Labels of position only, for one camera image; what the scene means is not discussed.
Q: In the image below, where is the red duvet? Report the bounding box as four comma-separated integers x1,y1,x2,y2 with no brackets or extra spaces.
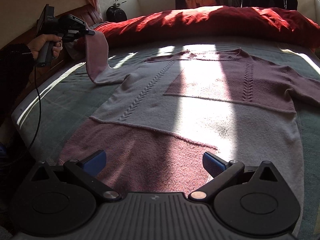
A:
96,6,319,49

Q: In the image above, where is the person's left hand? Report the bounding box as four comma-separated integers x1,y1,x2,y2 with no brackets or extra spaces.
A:
27,34,63,60

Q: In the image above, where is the black bag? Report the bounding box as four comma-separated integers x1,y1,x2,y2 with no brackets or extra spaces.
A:
106,6,127,23

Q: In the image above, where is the green bed blanket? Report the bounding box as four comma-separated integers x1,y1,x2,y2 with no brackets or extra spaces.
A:
11,36,320,240

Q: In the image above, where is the pink and white knit sweater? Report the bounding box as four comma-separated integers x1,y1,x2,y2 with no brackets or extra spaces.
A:
56,31,320,238

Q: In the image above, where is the black cable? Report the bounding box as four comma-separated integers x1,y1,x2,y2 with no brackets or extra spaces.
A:
28,64,42,149

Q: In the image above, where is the wooden headboard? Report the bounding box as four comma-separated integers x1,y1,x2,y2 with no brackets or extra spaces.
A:
1,4,95,100

